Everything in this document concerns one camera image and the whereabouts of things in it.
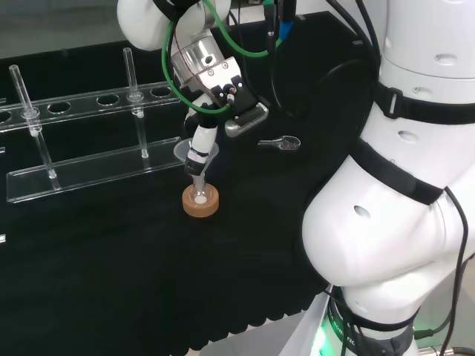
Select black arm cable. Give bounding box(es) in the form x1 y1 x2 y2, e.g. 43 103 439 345
440 185 470 356

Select clear plastic funnel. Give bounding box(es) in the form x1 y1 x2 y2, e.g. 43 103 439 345
173 139 220 188

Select black bench cloth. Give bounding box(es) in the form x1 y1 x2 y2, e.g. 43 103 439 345
0 10 385 352

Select small glass round-bottom flask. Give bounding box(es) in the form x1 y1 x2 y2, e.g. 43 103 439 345
189 177 211 207

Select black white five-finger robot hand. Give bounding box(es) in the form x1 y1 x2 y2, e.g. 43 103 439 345
183 92 220 183

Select brown cork ring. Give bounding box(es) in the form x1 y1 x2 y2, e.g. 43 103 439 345
181 184 220 217

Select small glass weighing funnel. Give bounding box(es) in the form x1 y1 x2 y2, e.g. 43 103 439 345
258 135 301 152

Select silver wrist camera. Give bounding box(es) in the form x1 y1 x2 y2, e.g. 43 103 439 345
224 102 270 139

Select clear acrylic funnel stand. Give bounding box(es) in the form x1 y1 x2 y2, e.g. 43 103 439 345
0 47 191 204

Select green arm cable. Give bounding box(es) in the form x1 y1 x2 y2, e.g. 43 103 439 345
163 0 284 114

